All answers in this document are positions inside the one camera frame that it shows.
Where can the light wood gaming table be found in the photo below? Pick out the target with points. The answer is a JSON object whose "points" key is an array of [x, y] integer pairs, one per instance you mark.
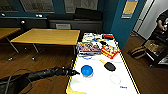
{"points": [[100, 83]]}

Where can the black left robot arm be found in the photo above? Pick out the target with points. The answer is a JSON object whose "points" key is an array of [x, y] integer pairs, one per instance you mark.
{"points": [[30, 76]]}

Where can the small black object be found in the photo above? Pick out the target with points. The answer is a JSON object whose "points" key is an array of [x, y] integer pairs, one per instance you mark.
{"points": [[109, 66]]}

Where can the yellow wall sign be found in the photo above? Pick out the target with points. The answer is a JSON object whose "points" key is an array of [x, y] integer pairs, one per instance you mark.
{"points": [[129, 9]]}

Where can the white bowl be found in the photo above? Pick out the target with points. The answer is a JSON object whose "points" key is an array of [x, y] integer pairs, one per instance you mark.
{"points": [[89, 37]]}

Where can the long wooden table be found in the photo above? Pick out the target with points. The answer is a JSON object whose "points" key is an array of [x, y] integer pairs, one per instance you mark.
{"points": [[46, 36]]}

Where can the short wooden table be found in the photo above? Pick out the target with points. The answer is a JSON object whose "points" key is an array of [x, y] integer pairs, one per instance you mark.
{"points": [[7, 32]]}

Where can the small blue bowl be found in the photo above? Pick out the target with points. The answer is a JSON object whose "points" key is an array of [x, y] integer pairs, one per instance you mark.
{"points": [[87, 70]]}

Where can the dark framed window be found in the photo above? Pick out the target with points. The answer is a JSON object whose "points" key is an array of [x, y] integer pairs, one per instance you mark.
{"points": [[36, 5], [80, 6], [8, 5]]}

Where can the red black flat box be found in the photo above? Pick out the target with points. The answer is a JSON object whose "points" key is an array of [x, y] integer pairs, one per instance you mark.
{"points": [[107, 36]]}

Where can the brown backpack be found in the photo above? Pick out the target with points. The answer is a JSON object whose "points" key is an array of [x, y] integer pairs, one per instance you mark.
{"points": [[137, 52]]}

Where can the dark sofa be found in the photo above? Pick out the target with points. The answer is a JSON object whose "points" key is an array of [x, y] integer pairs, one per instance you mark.
{"points": [[76, 21]]}

